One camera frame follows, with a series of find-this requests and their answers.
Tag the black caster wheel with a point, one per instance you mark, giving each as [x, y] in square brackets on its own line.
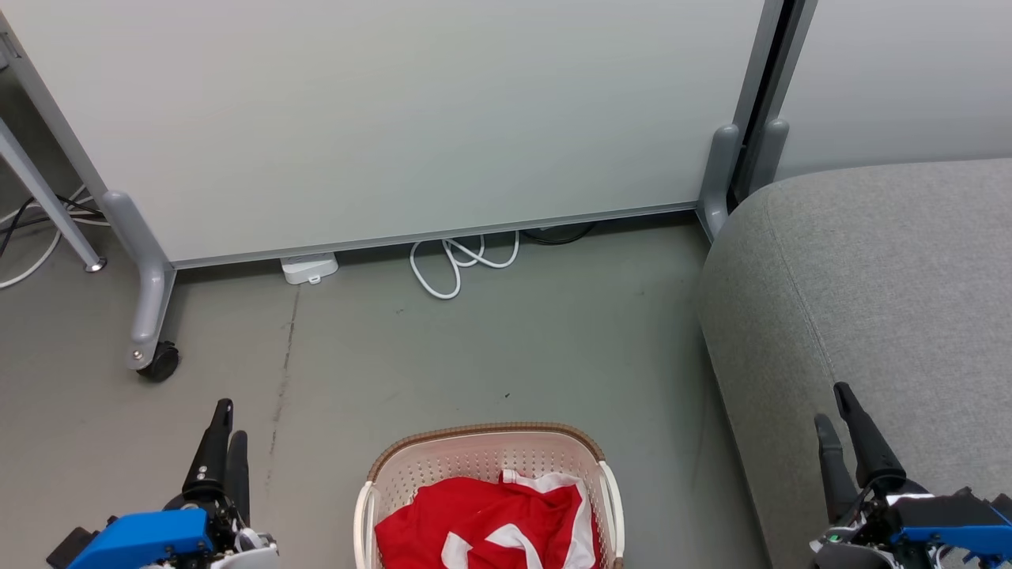
[160, 364]

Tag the white power adapter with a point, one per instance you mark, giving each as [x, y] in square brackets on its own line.
[310, 268]

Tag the grey metal table leg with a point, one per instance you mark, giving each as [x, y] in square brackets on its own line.
[47, 201]

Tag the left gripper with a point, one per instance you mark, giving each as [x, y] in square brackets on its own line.
[236, 539]

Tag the white perforated laundry basket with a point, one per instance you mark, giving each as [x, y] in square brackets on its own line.
[474, 458]

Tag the narrow white partition panel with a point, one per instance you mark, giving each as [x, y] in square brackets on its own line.
[893, 79]

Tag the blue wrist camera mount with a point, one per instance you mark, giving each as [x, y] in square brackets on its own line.
[146, 539]
[953, 518]

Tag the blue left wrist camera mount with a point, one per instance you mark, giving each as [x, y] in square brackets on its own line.
[146, 539]

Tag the wide white partition panel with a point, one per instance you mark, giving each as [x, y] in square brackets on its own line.
[395, 118]

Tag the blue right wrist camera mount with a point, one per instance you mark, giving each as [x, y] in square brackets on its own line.
[953, 518]

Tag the red and white garment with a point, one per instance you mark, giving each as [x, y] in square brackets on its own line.
[482, 518]

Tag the grey fabric sofa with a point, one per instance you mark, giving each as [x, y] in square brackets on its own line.
[885, 300]

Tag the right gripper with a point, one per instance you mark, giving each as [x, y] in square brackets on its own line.
[854, 547]

